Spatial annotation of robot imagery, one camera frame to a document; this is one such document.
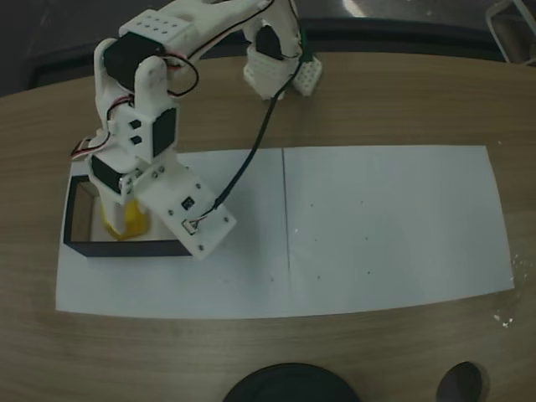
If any yellow square block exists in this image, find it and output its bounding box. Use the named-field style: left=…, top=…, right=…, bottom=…
left=102, top=198, right=152, bottom=242

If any dark box with brown inside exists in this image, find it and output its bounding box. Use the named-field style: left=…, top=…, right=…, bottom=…
left=61, top=174, right=194, bottom=260

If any white paper sheet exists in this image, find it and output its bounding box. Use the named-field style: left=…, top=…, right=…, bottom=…
left=282, top=144, right=516, bottom=316
left=55, top=148, right=291, bottom=321

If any white perforated clamp block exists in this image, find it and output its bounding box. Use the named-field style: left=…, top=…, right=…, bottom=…
left=291, top=55, right=324, bottom=98

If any black round object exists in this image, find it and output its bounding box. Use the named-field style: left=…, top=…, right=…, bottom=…
left=220, top=362, right=362, bottom=402

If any dark oval table hole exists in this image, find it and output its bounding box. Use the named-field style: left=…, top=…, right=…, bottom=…
left=435, top=361, right=492, bottom=402

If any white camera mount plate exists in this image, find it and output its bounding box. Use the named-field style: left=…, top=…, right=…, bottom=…
left=135, top=160, right=239, bottom=263

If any thin looped motor wire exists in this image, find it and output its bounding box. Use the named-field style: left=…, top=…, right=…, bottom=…
left=160, top=52, right=199, bottom=101

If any black camera cable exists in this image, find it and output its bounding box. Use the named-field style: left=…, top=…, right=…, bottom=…
left=212, top=45, right=304, bottom=211

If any metal chair frame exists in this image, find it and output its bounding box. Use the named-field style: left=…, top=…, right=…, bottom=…
left=484, top=0, right=536, bottom=68

